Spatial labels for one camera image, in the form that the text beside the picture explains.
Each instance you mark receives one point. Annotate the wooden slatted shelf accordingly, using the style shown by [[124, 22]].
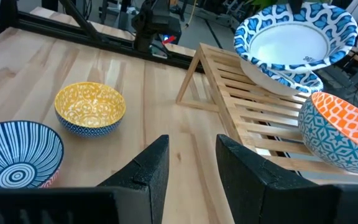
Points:
[[259, 115]]

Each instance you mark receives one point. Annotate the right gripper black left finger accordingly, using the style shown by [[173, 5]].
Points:
[[145, 186]]

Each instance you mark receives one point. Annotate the teal bowl with orange inside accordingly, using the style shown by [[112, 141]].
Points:
[[328, 140]]

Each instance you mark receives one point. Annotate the black table frame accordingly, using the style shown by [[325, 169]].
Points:
[[85, 26]]

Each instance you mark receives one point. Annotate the blue bowl with yellow inside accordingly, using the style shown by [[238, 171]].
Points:
[[89, 105]]

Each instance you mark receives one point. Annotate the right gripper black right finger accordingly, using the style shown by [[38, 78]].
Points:
[[259, 193]]

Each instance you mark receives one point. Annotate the green leafy potted plant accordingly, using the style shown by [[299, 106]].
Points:
[[266, 2]]

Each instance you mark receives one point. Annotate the small red object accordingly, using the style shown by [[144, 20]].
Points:
[[169, 40]]

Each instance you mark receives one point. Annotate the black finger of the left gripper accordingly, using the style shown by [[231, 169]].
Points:
[[296, 6]]

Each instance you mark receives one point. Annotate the blue patterned white paper bowl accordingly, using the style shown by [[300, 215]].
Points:
[[259, 81], [287, 43]]

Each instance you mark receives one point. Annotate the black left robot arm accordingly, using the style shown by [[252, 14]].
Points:
[[154, 21]]

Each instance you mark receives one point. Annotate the red zigzag bowl striped inside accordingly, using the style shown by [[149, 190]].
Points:
[[17, 155]]

